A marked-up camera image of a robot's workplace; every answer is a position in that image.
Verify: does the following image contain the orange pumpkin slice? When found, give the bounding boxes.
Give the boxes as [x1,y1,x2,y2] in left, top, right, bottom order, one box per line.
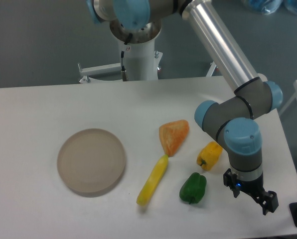
[159,119,189,157]

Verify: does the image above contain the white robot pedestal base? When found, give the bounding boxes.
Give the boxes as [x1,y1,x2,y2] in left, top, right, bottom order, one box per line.
[78,20,163,84]

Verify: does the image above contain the yellow corn cob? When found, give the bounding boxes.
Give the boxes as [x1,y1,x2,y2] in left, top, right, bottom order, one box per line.
[136,154,168,207]

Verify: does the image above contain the blue plastic bags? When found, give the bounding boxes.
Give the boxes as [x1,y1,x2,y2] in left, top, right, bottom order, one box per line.
[241,0,297,15]

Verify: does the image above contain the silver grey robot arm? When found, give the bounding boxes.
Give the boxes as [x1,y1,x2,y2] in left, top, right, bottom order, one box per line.
[87,0,283,214]

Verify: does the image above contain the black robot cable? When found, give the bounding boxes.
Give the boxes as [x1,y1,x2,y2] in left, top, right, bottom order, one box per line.
[120,33,133,82]

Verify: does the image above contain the green bell pepper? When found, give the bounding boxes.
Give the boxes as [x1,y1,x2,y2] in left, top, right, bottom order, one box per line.
[179,172,207,204]

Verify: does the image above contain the yellow bell pepper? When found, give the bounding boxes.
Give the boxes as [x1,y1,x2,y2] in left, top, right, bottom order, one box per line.
[196,141,223,171]

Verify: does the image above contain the beige round plate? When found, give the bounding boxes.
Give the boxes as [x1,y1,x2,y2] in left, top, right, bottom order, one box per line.
[57,128,127,197]

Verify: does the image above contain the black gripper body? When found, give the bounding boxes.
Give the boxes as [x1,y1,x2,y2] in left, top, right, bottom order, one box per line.
[228,168,264,198]

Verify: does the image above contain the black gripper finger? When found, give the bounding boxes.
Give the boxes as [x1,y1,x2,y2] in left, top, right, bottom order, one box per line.
[248,190,279,215]
[223,168,240,198]

